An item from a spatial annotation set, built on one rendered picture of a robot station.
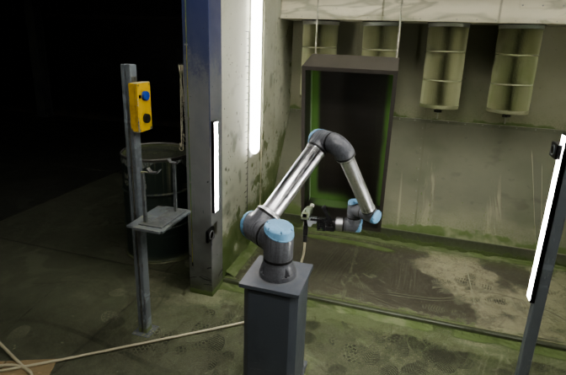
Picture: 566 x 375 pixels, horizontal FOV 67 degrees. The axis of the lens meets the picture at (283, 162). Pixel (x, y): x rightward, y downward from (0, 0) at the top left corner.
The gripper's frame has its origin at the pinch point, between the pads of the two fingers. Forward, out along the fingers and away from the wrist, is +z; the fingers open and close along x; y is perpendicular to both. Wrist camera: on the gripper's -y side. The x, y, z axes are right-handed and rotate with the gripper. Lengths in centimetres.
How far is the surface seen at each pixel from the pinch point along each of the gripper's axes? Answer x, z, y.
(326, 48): 116, 3, -136
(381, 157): 55, -49, -42
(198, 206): -1, 73, 0
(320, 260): 73, -9, 48
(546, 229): -66, -117, -17
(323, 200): 74, -7, -2
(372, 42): 107, -38, -140
